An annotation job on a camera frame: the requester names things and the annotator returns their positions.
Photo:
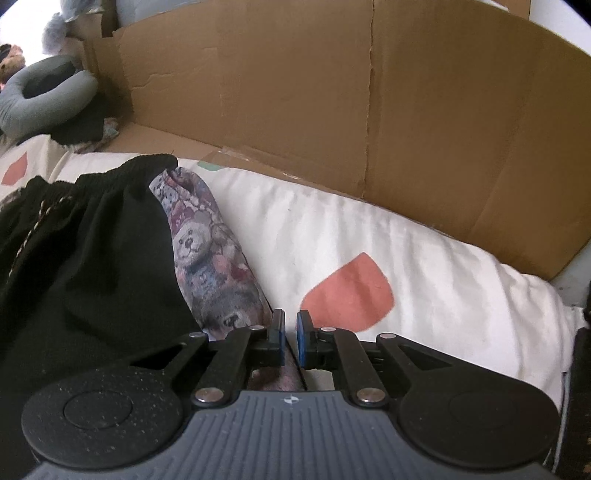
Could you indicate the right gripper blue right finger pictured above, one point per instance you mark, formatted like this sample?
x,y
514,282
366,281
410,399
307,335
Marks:
x,y
307,340

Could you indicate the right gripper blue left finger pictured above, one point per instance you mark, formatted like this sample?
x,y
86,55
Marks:
x,y
276,339

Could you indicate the black garment with printed lining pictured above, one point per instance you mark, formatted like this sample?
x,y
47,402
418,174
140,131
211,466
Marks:
x,y
133,334

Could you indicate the white bear print bedsheet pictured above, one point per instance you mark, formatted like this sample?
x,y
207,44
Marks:
x,y
360,268

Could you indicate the brown cardboard sheet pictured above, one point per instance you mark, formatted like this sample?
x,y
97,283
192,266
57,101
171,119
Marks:
x,y
456,114

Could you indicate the grey neck pillow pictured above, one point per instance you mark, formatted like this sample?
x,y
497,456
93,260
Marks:
x,y
44,95

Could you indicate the small plush toy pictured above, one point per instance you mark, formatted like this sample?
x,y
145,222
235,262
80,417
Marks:
x,y
12,61

